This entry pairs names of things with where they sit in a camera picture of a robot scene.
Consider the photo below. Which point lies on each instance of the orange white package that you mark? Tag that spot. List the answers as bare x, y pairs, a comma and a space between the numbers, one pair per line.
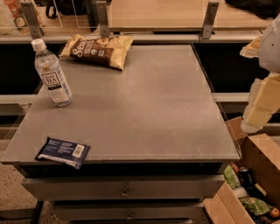
12, 17

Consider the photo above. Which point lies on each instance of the grey metal bracket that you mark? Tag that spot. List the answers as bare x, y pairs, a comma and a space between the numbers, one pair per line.
102, 12
208, 24
31, 18

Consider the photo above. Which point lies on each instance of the black bag top left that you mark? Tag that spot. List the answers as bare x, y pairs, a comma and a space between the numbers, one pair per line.
65, 7

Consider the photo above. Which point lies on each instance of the dark soda can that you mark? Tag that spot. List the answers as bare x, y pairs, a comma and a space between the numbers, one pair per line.
246, 177

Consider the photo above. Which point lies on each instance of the brown cardboard box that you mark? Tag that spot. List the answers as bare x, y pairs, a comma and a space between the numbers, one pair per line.
261, 154

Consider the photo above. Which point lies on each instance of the grey upper drawer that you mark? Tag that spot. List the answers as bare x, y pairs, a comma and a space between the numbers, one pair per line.
124, 188

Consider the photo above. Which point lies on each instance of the brown chip bag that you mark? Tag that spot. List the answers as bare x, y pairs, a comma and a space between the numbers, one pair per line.
109, 52

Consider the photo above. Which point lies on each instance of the grey metal bracket right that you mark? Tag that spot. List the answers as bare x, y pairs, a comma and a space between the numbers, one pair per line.
208, 24

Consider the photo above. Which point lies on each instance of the black bag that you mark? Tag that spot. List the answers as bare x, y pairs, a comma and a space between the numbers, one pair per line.
264, 9
65, 7

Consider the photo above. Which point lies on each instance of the grey metal bracket middle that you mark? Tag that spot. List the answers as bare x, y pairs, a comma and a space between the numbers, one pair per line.
102, 12

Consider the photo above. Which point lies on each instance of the black bag top right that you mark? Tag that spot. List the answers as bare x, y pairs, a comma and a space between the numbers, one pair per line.
264, 9

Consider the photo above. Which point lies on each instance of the green snack bag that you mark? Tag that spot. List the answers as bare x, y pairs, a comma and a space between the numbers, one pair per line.
256, 206

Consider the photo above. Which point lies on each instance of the grey drawer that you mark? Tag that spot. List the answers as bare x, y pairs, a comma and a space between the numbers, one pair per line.
128, 211
124, 188

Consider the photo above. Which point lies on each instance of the light green packet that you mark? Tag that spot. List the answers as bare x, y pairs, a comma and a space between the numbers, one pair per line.
231, 177

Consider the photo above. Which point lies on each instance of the grey lower drawer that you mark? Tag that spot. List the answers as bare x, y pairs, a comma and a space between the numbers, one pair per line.
128, 211

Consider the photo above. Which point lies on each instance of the dark blue snack packet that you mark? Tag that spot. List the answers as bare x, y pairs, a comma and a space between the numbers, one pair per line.
64, 152

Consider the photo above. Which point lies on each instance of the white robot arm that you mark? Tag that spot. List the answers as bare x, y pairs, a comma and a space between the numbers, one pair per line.
269, 52

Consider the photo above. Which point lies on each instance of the clear plastic tea bottle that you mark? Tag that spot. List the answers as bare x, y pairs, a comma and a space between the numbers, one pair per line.
50, 72

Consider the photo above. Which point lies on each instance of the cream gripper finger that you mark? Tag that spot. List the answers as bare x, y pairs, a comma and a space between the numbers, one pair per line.
263, 103
251, 50

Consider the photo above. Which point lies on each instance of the grey metal bracket left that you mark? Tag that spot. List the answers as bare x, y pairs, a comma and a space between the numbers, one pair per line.
31, 18

